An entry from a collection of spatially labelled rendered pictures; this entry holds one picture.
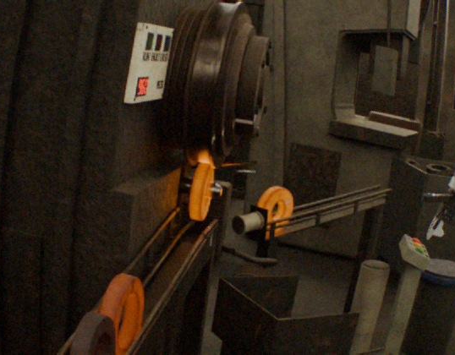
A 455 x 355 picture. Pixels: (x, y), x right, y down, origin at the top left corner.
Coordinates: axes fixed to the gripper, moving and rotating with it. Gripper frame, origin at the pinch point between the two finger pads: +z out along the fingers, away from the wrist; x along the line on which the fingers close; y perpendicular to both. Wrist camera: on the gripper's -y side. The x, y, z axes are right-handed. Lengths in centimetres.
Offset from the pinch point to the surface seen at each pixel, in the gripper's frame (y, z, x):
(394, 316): 7.1, 34.5, 2.1
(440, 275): 24.0, 17.1, 34.3
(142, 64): -97, -17, -104
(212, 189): -74, 10, -63
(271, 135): -80, 27, 214
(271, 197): -60, 12, -21
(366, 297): -9.1, 31.8, -2.7
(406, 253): -5.1, 9.1, -4.5
